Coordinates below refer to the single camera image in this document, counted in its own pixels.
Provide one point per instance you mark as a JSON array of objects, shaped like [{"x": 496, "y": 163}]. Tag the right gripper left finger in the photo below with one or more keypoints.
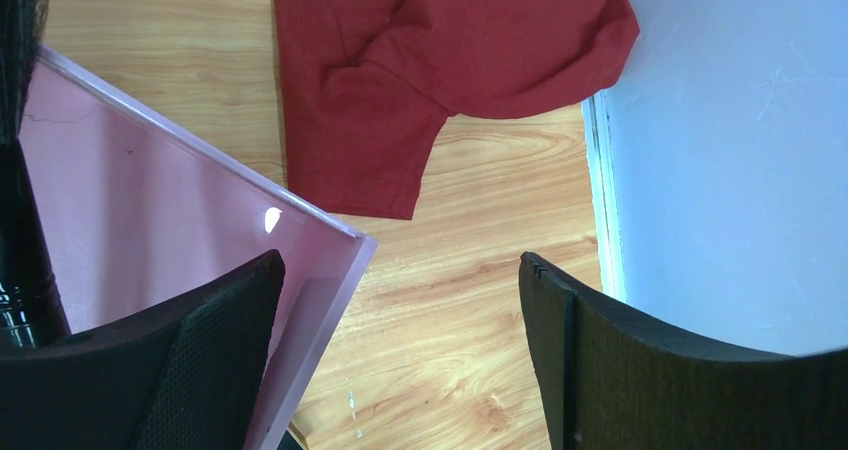
[{"x": 182, "y": 374}]

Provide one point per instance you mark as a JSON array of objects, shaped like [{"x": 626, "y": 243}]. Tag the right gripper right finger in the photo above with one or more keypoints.
[{"x": 613, "y": 377}]

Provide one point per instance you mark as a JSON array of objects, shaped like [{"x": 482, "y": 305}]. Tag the red cloth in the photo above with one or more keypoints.
[{"x": 367, "y": 85}]

